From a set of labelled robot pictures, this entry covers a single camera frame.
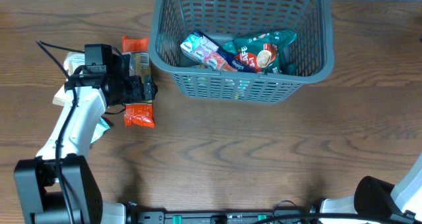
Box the orange biscuit pack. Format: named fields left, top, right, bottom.
left=122, top=36, right=155, bottom=128

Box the Kleenex tissue multipack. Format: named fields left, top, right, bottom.
left=180, top=30, right=256, bottom=73

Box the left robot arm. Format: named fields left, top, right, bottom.
left=14, top=43, right=158, bottom=223

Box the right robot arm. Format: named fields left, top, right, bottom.
left=311, top=157, right=421, bottom=223

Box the light green small packet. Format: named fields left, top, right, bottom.
left=90, top=117, right=111, bottom=144

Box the beige paper pouch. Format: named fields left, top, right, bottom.
left=52, top=52, right=85, bottom=106

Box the grey plastic basket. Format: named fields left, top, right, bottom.
left=148, top=0, right=334, bottom=103

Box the green Nescafe coffee bag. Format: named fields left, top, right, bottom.
left=222, top=30, right=297, bottom=75

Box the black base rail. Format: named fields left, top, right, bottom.
left=125, top=208, right=382, bottom=224

